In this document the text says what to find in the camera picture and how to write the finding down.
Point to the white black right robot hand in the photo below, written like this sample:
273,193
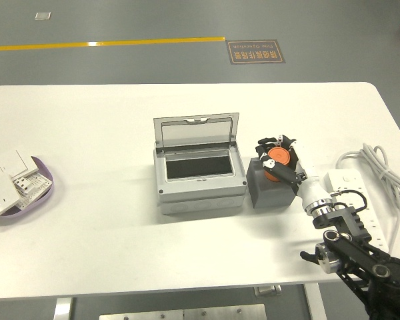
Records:
315,191

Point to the orange cylinder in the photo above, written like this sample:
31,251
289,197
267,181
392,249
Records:
277,155

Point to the grey plastic junction box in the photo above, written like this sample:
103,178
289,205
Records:
200,195

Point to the clear grey-framed box lid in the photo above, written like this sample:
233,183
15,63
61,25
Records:
158,133

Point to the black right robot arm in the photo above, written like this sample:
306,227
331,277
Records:
360,253

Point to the grey cube with round hole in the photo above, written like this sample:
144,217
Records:
270,196

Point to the white power strip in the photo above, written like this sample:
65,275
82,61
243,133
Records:
346,178

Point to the white table leg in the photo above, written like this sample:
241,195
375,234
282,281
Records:
315,303
62,310

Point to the purple tray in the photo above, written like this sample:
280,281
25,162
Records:
43,196

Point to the white perforated plate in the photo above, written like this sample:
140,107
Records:
40,183

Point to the small white terminal module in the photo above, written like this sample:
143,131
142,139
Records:
22,186

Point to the small metal floor plate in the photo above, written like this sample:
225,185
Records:
42,15

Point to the metal table bracket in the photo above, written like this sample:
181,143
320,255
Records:
268,290

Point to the metal base plate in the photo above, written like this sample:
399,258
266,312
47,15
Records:
186,313

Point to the white wall switch panel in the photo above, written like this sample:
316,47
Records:
13,161

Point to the white wall socket panel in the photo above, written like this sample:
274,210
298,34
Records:
0,200

